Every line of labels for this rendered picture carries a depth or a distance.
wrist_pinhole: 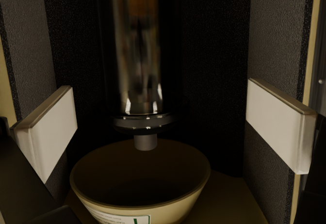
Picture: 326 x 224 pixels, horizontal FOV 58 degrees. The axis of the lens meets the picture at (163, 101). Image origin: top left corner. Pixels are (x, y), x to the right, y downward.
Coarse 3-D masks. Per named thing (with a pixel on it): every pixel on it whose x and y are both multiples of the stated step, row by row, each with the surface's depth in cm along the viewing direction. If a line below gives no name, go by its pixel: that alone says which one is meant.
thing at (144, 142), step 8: (120, 128) 31; (152, 128) 31; (160, 128) 31; (168, 128) 32; (136, 136) 35; (144, 136) 34; (152, 136) 35; (136, 144) 35; (144, 144) 34; (152, 144) 35
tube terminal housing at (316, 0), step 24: (312, 24) 24; (0, 48) 26; (312, 48) 24; (0, 72) 26; (0, 96) 27; (72, 192) 41; (120, 192) 44; (144, 192) 46; (168, 192) 45; (216, 192) 41; (240, 192) 40; (192, 216) 36; (216, 216) 36; (240, 216) 36; (264, 216) 35
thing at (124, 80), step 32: (96, 0) 29; (128, 0) 27; (160, 0) 27; (96, 32) 31; (128, 32) 28; (160, 32) 28; (128, 64) 29; (160, 64) 29; (128, 96) 30; (160, 96) 30; (128, 128) 30
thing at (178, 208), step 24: (120, 144) 45; (168, 144) 45; (96, 168) 42; (120, 168) 44; (144, 168) 45; (168, 168) 44; (192, 168) 41; (96, 192) 40; (192, 192) 32; (96, 216) 33; (120, 216) 30; (144, 216) 30; (168, 216) 32
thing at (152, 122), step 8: (184, 112) 32; (104, 120) 31; (112, 120) 30; (120, 120) 30; (128, 120) 29; (136, 120) 29; (144, 120) 29; (152, 120) 29; (160, 120) 30; (168, 120) 30; (176, 120) 31
